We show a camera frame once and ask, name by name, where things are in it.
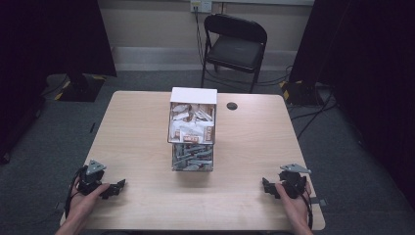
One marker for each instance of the person's right hand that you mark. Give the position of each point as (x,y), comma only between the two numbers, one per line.
(293,209)

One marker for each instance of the person's left hand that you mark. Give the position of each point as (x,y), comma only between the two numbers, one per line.
(85,204)

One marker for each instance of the black yellow striped floor box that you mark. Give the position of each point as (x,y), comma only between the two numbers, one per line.
(298,93)

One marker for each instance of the black stand base yellow tape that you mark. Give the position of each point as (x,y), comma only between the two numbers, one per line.
(81,87)

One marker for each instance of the black curtain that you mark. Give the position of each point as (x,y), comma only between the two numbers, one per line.
(39,65)
(368,81)

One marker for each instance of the grey table edge bracket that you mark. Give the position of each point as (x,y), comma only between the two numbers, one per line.
(319,201)

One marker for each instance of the pile of white brown packets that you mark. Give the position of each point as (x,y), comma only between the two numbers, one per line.
(192,125)

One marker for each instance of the black folding chair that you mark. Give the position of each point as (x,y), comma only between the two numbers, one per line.
(236,49)

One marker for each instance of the white wall outlet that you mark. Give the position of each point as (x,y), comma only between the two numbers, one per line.
(201,6)

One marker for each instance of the clear two-tier storage box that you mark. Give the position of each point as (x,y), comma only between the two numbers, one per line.
(193,130)

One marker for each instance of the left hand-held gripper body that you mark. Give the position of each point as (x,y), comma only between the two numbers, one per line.
(88,181)

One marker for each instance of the black floor tape strip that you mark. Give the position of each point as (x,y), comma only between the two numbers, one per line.
(92,127)

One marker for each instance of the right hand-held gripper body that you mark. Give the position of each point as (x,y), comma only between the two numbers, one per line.
(293,182)

